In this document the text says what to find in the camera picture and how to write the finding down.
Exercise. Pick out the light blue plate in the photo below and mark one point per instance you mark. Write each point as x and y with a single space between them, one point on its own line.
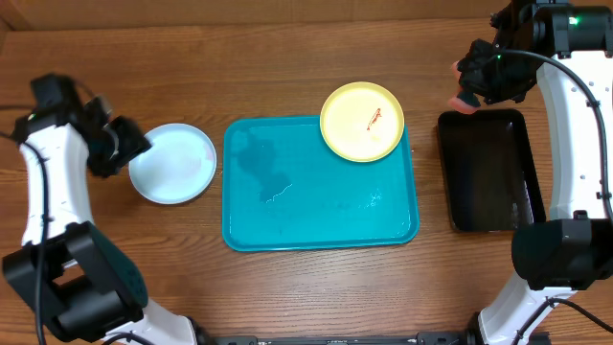
179 166

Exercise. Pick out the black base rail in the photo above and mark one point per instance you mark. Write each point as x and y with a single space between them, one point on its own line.
423 338

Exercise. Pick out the black tray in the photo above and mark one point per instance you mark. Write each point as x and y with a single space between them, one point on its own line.
488 169

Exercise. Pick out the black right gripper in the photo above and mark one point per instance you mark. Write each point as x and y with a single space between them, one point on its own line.
472 85

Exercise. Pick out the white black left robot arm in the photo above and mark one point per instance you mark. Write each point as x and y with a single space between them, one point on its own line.
78 283

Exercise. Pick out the red sponge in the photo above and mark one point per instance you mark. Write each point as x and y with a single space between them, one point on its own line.
464 102

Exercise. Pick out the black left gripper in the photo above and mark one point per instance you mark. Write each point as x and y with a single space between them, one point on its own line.
137 142

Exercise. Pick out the teal plastic tray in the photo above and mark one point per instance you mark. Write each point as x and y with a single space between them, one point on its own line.
283 188

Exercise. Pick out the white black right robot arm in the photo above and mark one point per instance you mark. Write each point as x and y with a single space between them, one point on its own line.
565 51

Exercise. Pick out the yellow plate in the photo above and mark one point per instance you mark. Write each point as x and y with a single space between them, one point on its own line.
362 122

